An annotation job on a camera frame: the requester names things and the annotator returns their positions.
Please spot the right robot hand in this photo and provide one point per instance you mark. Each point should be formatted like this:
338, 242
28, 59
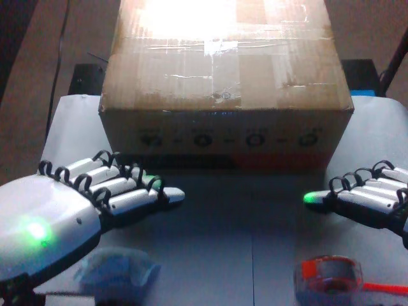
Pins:
366, 197

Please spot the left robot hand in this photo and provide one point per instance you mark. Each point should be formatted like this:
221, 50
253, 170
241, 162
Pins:
48, 207

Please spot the black slanted rod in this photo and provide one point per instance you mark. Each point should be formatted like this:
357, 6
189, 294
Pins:
395, 60

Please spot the white paper table cover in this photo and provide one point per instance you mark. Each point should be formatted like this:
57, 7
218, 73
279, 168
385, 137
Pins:
223, 242

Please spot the taped cardboard box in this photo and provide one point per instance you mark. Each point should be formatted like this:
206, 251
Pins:
223, 79

